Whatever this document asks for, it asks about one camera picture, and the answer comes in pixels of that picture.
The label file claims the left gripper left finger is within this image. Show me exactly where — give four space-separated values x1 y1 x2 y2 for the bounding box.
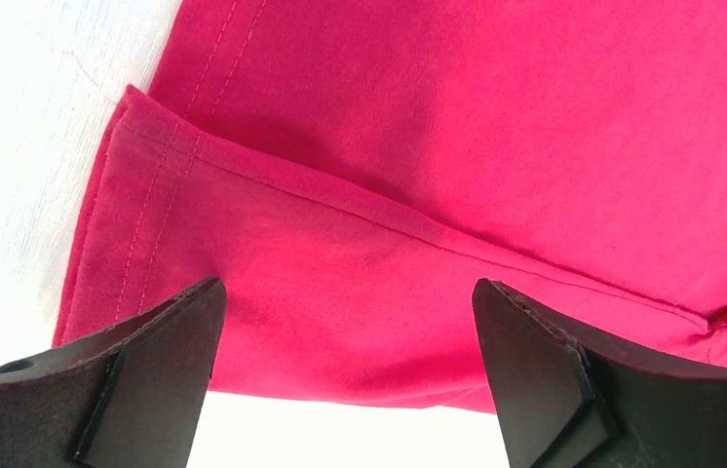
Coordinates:
0 278 227 467

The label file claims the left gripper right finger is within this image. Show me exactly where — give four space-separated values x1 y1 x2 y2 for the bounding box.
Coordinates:
472 279 727 468

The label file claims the pink t shirt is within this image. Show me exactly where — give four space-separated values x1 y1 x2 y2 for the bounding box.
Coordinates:
54 1 727 412

